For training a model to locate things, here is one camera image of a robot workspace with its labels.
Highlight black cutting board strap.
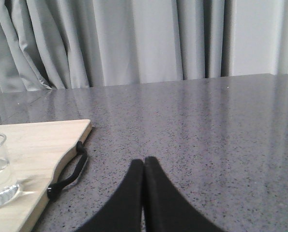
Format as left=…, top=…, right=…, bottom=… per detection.
left=47, top=141, right=89, bottom=200

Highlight grey pleated curtain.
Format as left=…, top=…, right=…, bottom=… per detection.
left=0, top=0, right=288, bottom=93

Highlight light wooden cutting board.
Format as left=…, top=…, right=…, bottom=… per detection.
left=0, top=119, right=92, bottom=232

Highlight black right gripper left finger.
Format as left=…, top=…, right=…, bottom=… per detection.
left=77, top=159, right=144, bottom=232

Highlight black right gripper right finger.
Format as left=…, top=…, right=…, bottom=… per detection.
left=144, top=157, right=222, bottom=232

